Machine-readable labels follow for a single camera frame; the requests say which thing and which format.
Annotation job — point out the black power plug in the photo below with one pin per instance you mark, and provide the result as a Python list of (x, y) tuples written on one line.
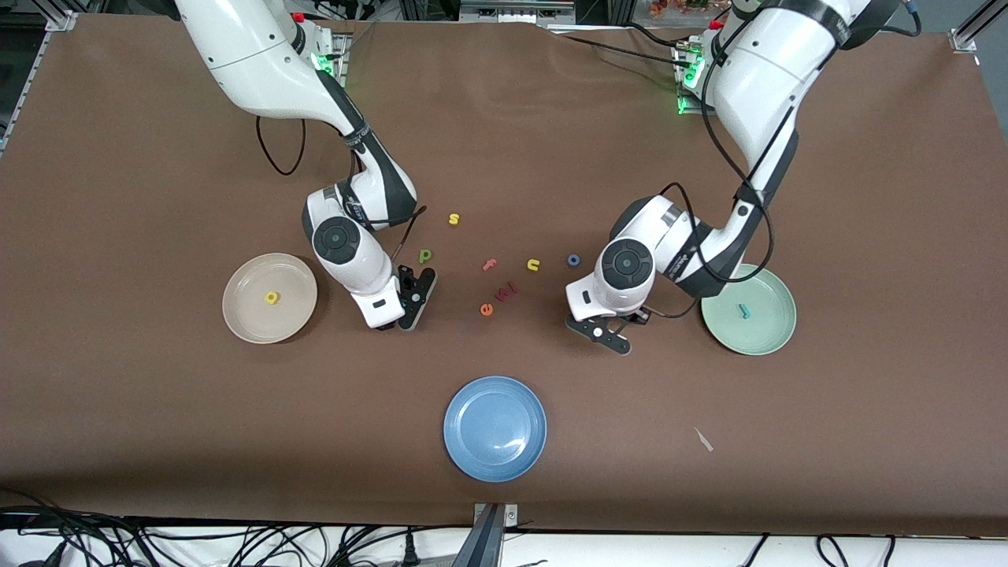
[(410, 550)]

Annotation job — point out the grey mounting post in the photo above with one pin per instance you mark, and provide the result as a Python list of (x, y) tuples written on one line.
[(484, 543)]

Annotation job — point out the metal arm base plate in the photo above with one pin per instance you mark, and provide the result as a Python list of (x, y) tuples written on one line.
[(340, 63), (689, 106)]

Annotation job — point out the blue plate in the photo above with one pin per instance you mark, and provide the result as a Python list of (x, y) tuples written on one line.
[(494, 429)]

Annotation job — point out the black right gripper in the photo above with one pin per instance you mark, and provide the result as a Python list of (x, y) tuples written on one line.
[(406, 282)]

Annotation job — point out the beige brown plate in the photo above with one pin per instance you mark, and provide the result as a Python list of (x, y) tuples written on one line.
[(260, 323)]

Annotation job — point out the white paper scrap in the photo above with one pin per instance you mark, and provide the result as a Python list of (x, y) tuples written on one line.
[(703, 439)]

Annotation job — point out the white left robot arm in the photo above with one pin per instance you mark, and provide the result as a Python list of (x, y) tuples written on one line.
[(764, 71)]

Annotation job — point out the grey metal fixture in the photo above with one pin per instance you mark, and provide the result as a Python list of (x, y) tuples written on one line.
[(516, 9)]

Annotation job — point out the aluminium frame rail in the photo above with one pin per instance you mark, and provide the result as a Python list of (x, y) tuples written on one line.
[(31, 71), (972, 27)]

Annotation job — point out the pale green plate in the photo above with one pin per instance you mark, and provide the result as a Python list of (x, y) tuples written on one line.
[(756, 335)]

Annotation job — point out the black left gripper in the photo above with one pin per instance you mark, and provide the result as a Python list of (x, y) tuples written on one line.
[(639, 316)]

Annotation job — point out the brown table cover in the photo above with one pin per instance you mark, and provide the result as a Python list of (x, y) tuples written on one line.
[(118, 236)]

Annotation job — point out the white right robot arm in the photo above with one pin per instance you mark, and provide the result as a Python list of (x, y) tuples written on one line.
[(252, 63)]

